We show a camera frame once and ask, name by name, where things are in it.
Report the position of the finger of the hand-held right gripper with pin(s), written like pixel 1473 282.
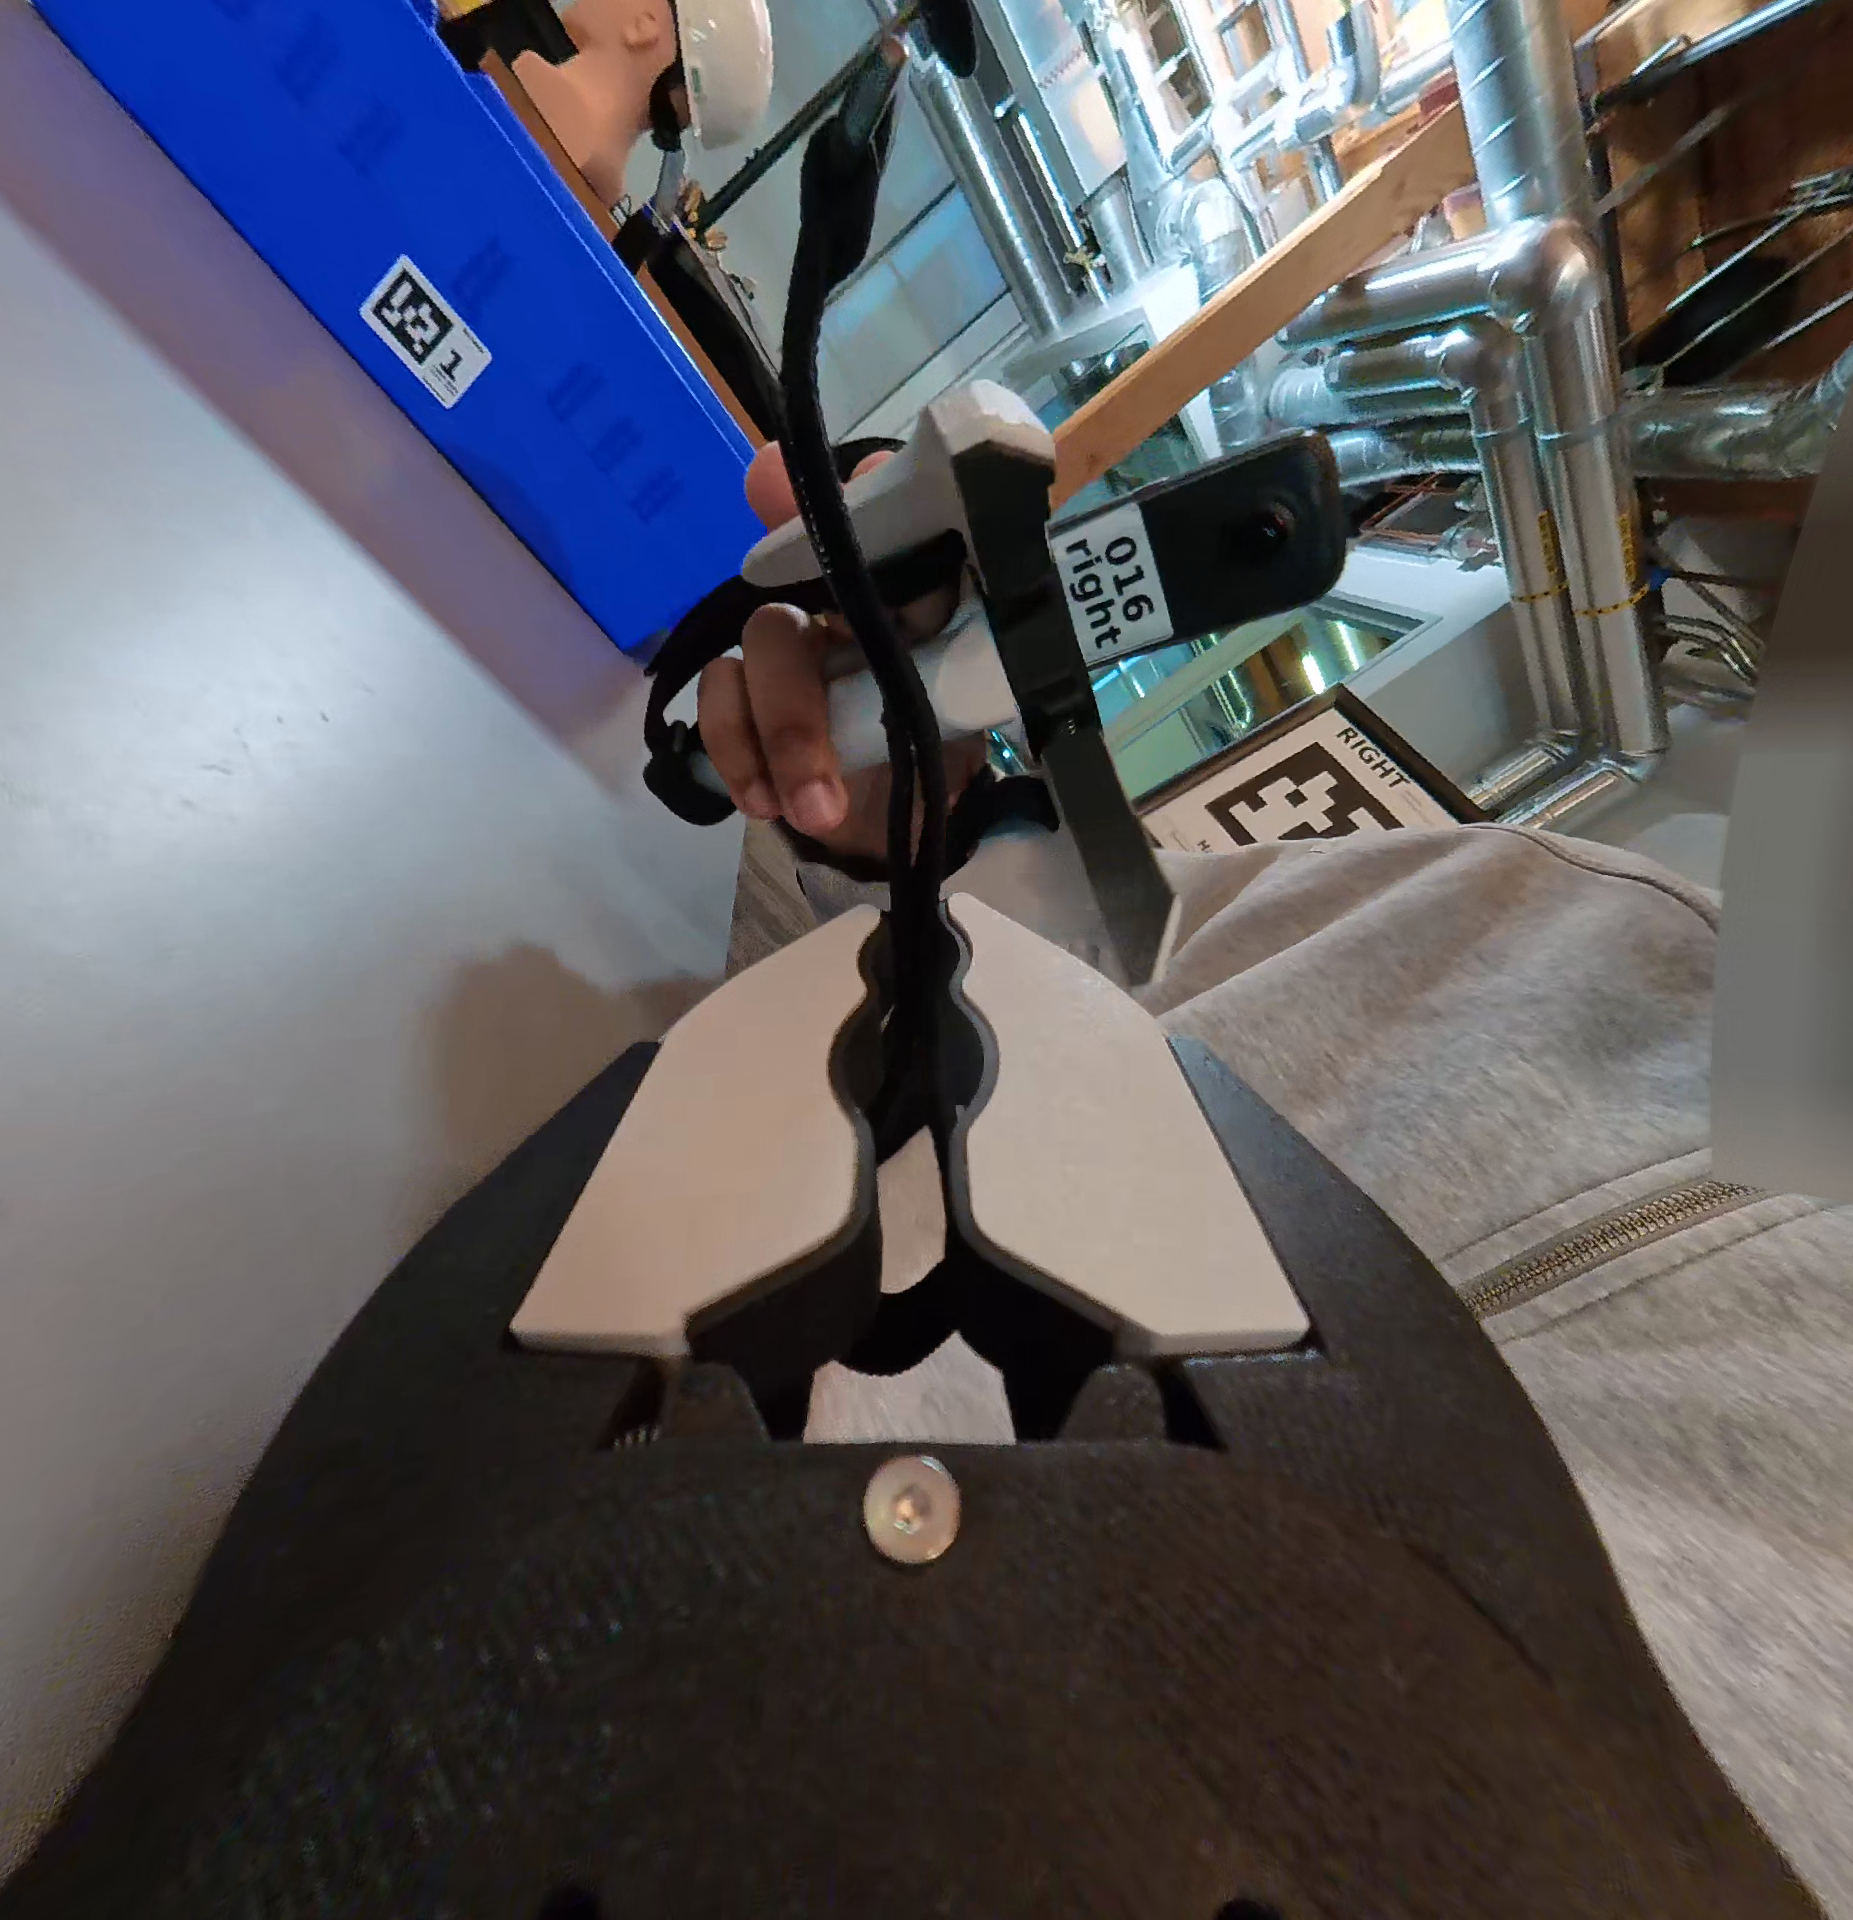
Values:
pixel 1120 854

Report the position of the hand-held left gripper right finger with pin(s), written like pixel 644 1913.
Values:
pixel 1105 1186

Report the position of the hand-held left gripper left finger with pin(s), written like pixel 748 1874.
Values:
pixel 716 1186

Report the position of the grey desk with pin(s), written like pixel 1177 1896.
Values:
pixel 190 902

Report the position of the person's right hand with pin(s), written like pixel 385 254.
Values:
pixel 777 720

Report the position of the framed marker sign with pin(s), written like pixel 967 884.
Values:
pixel 1302 796

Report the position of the cluster of silver pipes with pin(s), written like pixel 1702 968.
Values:
pixel 1527 301

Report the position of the grey zip hoodie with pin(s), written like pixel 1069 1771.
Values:
pixel 1690 1501

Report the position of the blue plastic bin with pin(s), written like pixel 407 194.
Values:
pixel 340 194

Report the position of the wooden post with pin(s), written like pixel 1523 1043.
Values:
pixel 1287 254

